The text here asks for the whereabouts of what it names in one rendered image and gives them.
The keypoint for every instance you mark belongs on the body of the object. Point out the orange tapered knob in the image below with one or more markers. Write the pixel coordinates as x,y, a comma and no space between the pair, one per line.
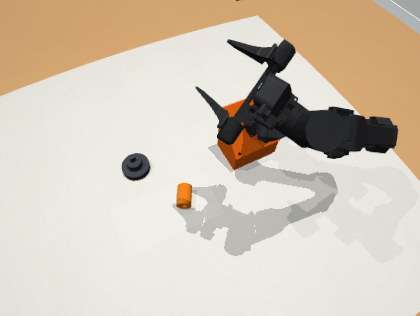
184,196

